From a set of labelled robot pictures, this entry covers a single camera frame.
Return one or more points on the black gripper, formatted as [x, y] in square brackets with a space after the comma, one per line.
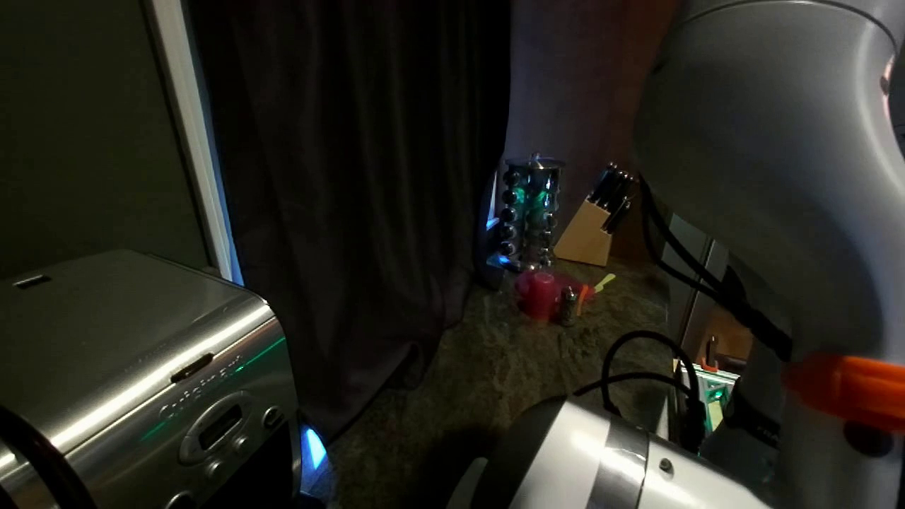
[523, 462]

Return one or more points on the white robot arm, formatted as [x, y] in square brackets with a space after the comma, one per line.
[782, 142]

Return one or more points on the red plastic cup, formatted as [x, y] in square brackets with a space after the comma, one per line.
[537, 295]

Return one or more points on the small box with green label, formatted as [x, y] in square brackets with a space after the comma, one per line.
[713, 390]

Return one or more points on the metal spice rack carousel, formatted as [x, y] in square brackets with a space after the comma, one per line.
[523, 212]

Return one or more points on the dark curtain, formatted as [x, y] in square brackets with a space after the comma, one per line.
[358, 188]

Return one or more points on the silver toaster oven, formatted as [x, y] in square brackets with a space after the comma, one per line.
[123, 376]

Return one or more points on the white vertical frame strip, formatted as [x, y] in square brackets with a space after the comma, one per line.
[194, 142]

